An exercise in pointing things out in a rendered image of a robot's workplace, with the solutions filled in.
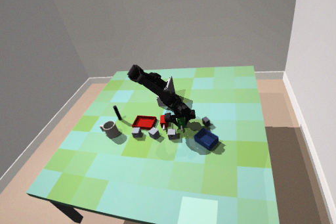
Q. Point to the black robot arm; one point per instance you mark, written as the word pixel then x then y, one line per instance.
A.
pixel 153 82

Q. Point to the red tray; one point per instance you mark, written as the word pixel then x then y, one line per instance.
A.
pixel 144 122

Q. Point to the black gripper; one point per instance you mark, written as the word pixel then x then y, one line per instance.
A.
pixel 172 118

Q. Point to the grey mug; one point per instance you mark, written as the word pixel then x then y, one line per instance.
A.
pixel 110 129

